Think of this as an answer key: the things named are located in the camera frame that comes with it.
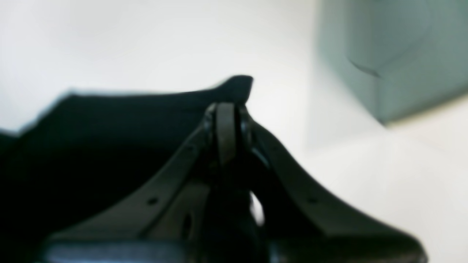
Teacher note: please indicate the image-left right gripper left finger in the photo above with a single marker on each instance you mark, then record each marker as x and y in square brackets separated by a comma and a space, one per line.
[161, 221]

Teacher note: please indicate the image-left right gripper right finger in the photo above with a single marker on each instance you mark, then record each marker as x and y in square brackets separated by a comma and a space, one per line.
[305, 222]

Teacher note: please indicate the black T-shirt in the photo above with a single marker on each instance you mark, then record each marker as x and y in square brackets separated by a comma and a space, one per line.
[89, 152]

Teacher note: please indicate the white box at table corner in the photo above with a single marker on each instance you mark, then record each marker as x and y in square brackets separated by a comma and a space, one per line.
[396, 57]

